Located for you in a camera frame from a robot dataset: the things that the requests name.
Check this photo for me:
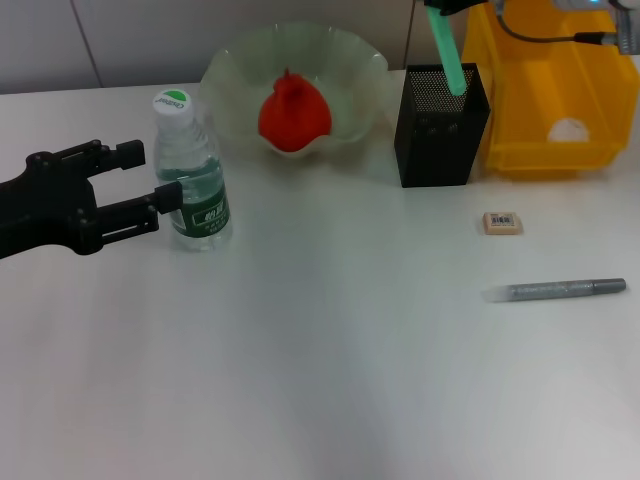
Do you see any white paper ball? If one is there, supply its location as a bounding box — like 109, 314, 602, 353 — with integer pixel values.
546, 117, 592, 144

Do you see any black mesh pen holder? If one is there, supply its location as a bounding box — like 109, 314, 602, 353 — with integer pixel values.
393, 63, 491, 189

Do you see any small beige eraser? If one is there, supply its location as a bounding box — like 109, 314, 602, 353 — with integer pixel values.
482, 211, 527, 237

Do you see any silver marker pen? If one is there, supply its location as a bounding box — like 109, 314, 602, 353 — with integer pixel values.
480, 277, 627, 304

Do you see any mint green pen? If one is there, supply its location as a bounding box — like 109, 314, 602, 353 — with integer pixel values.
426, 0, 469, 98

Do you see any orange fruit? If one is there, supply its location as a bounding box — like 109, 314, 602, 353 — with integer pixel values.
257, 68, 333, 154

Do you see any right gripper dark cable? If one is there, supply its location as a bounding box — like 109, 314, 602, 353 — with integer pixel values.
493, 0, 640, 54

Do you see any clear plastic water bottle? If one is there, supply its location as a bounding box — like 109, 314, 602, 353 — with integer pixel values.
152, 88, 234, 254

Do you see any green glass fruit bowl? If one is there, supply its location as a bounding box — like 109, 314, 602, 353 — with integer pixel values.
200, 22, 394, 161

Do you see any yellow plastic storage bin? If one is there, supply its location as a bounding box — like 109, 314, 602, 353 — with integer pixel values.
459, 0, 640, 180

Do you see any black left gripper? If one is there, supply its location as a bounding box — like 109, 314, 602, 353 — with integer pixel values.
0, 139, 184, 260

